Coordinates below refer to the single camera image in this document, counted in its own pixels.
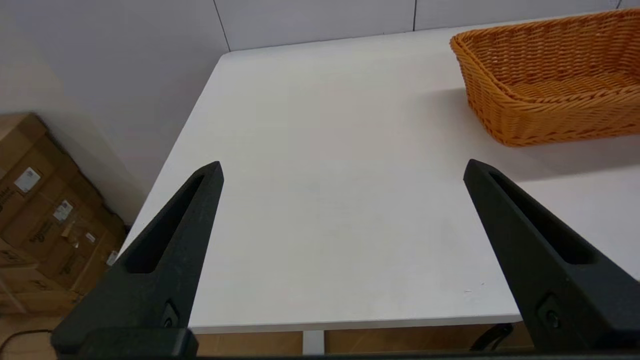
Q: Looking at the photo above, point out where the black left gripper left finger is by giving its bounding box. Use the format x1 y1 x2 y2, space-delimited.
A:
50 160 225 354

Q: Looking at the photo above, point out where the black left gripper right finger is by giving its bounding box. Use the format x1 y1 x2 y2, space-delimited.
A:
463 158 640 352

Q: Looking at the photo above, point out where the orange wicker basket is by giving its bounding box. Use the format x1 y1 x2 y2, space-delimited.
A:
449 7 640 148

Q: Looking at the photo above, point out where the brown labelled cardboard box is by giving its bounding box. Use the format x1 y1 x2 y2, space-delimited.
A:
0 167 108 266
0 112 81 226
30 210 128 296

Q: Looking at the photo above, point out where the black curved plastic part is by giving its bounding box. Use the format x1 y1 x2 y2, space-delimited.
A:
470 323 514 352

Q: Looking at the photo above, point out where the small brown cardboard box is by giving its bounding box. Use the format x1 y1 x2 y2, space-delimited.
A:
0 240 81 316

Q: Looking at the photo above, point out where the white table leg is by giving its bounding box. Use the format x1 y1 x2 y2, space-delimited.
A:
302 330 326 356

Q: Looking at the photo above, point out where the thin black floor cable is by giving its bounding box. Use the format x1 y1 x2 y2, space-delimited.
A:
0 329 53 353

